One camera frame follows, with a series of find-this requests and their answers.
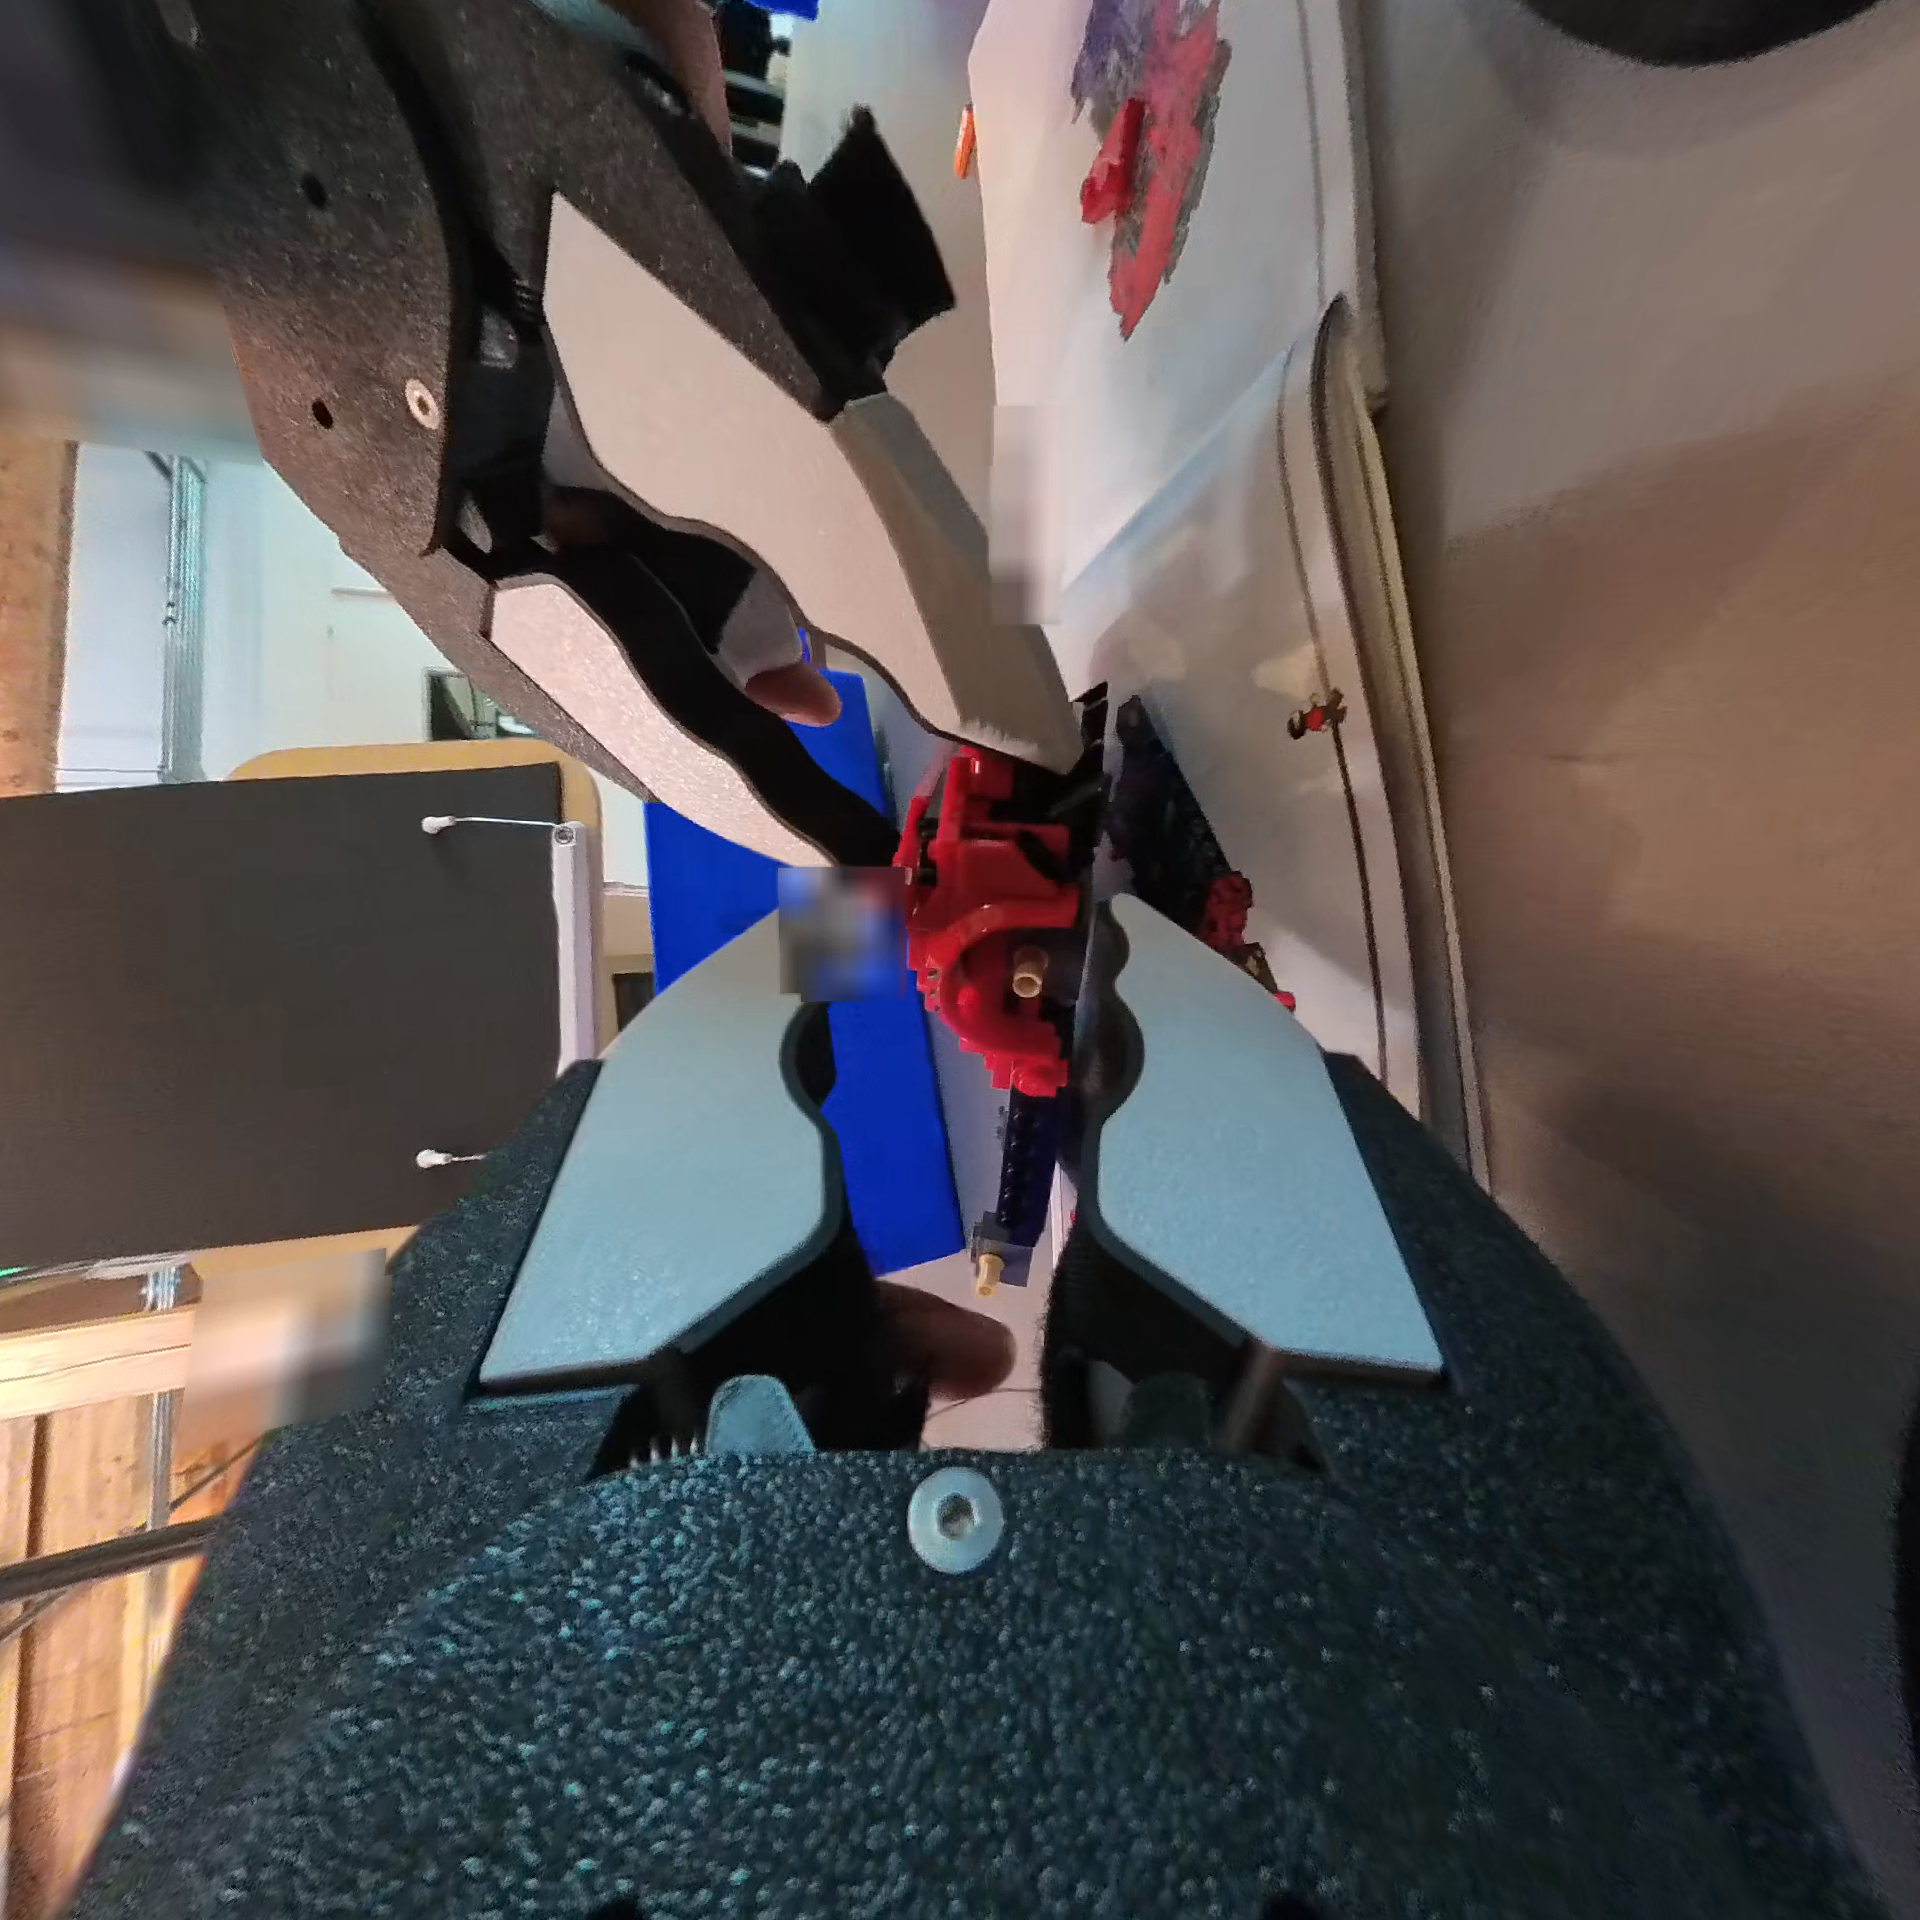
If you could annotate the person's left hand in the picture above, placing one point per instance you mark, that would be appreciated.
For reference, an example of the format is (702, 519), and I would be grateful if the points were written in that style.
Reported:
(961, 1342)

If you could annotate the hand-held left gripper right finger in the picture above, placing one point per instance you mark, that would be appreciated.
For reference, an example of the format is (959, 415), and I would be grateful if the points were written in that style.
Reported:
(1259, 1201)

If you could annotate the small orange lego piece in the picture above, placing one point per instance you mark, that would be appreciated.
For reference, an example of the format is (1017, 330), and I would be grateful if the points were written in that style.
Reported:
(967, 141)

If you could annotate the lego instruction booklet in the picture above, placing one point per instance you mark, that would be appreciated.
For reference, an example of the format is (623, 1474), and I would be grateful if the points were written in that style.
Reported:
(1259, 361)

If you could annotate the red and black lego car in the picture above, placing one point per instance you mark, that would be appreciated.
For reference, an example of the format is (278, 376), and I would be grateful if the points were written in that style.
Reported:
(990, 902)

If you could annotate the blue plastic bin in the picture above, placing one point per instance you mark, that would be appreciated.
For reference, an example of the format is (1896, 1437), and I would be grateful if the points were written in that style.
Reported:
(901, 1142)

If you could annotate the black quilted pad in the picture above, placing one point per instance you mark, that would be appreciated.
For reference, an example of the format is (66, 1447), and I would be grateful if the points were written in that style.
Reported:
(1680, 26)

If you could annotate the black panel on wooden easel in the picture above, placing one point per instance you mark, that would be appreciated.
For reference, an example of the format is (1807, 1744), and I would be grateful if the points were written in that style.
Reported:
(271, 990)

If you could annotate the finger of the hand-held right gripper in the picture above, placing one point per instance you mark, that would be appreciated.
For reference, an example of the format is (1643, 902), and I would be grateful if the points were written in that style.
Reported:
(631, 674)
(779, 451)

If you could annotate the person's right hand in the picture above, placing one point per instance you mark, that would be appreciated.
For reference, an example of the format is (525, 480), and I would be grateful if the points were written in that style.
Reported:
(797, 683)

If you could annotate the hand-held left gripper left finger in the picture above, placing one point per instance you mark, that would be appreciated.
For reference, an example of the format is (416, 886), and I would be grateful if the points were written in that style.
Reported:
(661, 1201)

